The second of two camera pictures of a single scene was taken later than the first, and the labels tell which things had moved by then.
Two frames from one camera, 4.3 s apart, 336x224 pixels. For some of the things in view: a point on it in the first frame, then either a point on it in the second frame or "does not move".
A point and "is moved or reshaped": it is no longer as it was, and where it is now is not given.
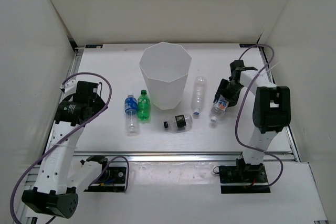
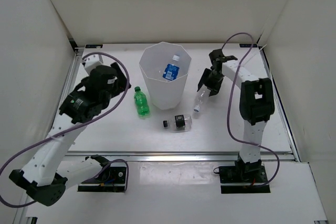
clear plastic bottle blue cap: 199,94 is moved or reshaped
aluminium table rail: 177,156 does not move
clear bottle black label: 179,123 does not move
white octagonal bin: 166,66 does not move
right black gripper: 223,83 → 204,79
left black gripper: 98,104 → 119,83
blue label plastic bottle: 132,115 → 171,70
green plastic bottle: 143,103 is moved or reshaped
